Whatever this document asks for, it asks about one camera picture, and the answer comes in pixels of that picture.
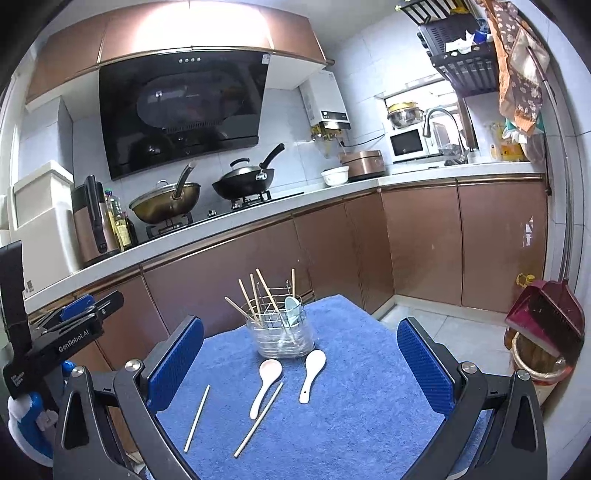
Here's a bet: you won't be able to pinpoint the black range hood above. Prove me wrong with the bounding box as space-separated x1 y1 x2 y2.
98 46 271 182

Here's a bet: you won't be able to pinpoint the person's left hand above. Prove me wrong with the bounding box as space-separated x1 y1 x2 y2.
7 391 60 466

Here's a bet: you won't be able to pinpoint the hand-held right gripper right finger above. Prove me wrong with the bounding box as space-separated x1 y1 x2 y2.
397 316 548 480

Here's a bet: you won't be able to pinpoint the wire utensil holder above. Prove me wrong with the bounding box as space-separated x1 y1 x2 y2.
245 286 317 360

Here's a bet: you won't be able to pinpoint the wooden bucket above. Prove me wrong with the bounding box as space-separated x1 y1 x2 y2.
505 325 575 384

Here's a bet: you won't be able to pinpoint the red dustpan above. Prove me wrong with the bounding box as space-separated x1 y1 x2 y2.
504 279 585 358

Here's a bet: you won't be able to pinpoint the pale blue spoon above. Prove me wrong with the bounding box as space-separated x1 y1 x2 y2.
283 296 302 340

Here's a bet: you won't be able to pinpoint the metal faucet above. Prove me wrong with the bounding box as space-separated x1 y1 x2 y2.
422 107 467 164

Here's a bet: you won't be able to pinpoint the white countertop appliance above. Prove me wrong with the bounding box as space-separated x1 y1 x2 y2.
9 159 86 301

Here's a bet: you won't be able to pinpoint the stacked metal pots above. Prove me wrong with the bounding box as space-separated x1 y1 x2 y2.
387 102 424 131

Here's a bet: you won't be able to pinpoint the white bowl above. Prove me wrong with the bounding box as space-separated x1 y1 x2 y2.
321 166 349 188

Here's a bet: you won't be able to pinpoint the white ceramic spoon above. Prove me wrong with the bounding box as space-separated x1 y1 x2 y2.
298 349 327 404
249 359 283 420

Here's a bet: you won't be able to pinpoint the brown patterned hanging cloth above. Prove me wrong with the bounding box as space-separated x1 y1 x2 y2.
482 0 546 137

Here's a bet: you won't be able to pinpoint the white water heater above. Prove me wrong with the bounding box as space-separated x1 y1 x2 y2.
299 69 352 130

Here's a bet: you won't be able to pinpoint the cooking oil bottle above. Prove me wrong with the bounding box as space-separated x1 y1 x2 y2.
105 188 127 251

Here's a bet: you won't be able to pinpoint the white rag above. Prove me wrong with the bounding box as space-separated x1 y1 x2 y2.
443 30 476 54

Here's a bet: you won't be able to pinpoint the brown base cabinets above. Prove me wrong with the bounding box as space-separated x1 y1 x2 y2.
28 173 550 370

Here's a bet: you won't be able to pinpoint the brown rice cooker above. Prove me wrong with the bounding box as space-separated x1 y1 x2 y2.
339 150 386 182

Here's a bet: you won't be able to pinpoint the black dish rack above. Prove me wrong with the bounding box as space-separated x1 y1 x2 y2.
399 0 502 88

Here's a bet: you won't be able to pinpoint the golden wok with glass lid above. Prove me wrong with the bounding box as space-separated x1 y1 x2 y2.
128 161 202 223

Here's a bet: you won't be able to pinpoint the dark sauce bottle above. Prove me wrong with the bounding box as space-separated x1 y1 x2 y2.
122 210 138 247

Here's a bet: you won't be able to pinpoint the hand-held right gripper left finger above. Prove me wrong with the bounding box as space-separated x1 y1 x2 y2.
54 315 205 480

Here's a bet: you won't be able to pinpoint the brown electric kettle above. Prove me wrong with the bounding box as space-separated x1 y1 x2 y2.
71 174 122 267

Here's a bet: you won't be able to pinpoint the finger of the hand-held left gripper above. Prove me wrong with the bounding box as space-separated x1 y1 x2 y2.
28 291 124 334

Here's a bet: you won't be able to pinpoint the gas stove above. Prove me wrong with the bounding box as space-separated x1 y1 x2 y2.
145 189 305 238

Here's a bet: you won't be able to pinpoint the white microwave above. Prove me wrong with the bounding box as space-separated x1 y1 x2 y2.
388 127 439 163

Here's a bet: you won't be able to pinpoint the black wok with lid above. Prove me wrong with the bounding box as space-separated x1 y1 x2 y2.
211 143 286 200

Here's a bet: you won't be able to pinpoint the blue towel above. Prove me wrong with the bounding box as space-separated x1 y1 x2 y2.
148 295 495 480

